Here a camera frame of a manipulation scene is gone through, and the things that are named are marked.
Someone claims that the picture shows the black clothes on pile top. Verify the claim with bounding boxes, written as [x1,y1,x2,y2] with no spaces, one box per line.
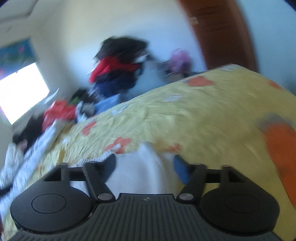
[94,37,149,63]

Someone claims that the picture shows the red jacket on pile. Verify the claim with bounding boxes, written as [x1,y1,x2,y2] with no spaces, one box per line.
[89,57,141,83]

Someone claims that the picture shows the window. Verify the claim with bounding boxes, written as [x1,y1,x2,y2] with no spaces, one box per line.
[1,63,50,125]

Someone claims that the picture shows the pink plastic bag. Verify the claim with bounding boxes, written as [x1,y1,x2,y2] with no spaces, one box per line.
[168,49,192,76]

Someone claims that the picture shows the black garment by window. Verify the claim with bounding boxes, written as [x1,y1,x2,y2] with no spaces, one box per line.
[13,114,44,154]

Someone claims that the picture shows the white printed quilt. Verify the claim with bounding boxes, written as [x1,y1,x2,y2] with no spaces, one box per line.
[1,120,67,218]

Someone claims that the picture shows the light blue knit basket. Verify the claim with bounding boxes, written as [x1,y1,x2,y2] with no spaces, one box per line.
[94,93,128,115]

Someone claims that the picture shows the grey fabric heap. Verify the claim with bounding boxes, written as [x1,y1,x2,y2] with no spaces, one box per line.
[128,61,169,98]

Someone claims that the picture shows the brown wooden door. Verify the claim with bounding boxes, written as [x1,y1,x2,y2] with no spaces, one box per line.
[180,0,257,72]

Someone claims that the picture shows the blue floral window blind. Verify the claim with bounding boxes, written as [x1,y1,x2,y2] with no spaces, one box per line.
[0,39,37,80]

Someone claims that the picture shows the dark navy clothes in pile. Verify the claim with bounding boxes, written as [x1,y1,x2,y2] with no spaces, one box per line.
[89,70,143,98]

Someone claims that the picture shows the grey white crumpled cloth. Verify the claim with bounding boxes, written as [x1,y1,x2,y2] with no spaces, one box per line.
[75,101,95,123]

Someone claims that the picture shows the yellow carrot print bedsheet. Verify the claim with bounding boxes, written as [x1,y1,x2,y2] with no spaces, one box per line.
[1,65,295,240]

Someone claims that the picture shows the white knit sweater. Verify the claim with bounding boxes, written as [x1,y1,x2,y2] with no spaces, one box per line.
[72,142,182,197]

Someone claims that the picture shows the red plastic bag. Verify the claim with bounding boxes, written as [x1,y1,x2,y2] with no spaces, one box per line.
[42,100,76,132]

